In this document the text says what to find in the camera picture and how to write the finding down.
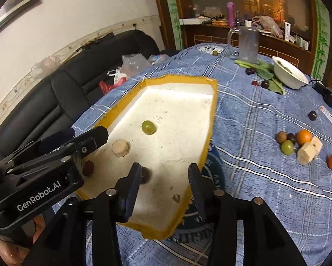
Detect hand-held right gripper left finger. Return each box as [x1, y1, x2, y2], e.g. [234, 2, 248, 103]
[22, 162, 143, 266]

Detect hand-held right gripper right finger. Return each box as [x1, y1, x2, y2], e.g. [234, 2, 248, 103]
[188, 163, 308, 266]

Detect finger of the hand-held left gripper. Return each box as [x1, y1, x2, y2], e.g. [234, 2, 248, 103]
[62, 125, 110, 162]
[0, 128, 77, 170]

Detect white foam tray yellow rim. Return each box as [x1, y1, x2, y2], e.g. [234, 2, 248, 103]
[76, 75, 218, 241]

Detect beige cylindrical chunk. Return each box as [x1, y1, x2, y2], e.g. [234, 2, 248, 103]
[297, 136, 323, 166]
[112, 140, 130, 158]

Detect person's left hand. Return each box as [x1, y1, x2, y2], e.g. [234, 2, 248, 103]
[0, 215, 46, 264]

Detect black leather sofa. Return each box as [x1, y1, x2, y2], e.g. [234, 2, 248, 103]
[0, 30, 166, 156]

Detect white red plastic bag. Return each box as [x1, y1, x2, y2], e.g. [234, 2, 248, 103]
[99, 69, 127, 93]

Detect crumpled clear plastic bag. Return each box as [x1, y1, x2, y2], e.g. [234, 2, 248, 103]
[33, 55, 61, 72]

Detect green leafy vegetable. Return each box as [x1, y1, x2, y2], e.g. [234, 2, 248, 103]
[235, 59, 286, 95]

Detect framed picture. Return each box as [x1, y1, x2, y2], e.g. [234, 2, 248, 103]
[0, 0, 41, 43]

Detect white bowl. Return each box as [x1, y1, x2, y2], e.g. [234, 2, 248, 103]
[272, 56, 309, 90]

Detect wooden cabinet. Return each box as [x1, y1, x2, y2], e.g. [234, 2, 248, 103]
[151, 0, 330, 75]

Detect red white card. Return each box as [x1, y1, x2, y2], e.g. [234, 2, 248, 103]
[320, 105, 332, 125]

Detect green vegetable pieces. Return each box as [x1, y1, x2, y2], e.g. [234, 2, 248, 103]
[277, 61, 294, 74]

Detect flat white box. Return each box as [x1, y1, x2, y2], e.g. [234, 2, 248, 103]
[179, 17, 211, 25]

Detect clear glass mug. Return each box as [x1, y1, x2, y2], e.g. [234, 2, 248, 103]
[227, 26, 259, 64]

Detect black power adapter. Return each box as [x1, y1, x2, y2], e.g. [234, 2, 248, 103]
[313, 80, 332, 107]

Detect pink plastic bag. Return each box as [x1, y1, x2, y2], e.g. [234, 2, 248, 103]
[252, 16, 283, 38]

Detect purple bottle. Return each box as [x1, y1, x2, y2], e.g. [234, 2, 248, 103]
[226, 2, 236, 27]

